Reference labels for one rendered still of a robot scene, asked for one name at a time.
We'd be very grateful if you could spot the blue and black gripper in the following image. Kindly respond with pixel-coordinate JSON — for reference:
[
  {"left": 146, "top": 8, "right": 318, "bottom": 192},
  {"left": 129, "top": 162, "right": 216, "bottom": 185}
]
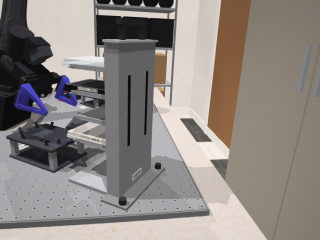
[{"left": 11, "top": 72, "right": 78, "bottom": 116}]

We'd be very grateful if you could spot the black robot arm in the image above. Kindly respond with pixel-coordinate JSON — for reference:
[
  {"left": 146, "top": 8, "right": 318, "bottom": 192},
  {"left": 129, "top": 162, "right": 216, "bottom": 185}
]
[{"left": 0, "top": 0, "right": 54, "bottom": 93}]

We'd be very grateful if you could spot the black cylinder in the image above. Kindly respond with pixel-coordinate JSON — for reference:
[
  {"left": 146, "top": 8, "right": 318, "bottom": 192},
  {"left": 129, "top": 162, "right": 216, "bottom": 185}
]
[
  {"left": 155, "top": 162, "right": 161, "bottom": 170},
  {"left": 119, "top": 196, "right": 127, "bottom": 206}
]

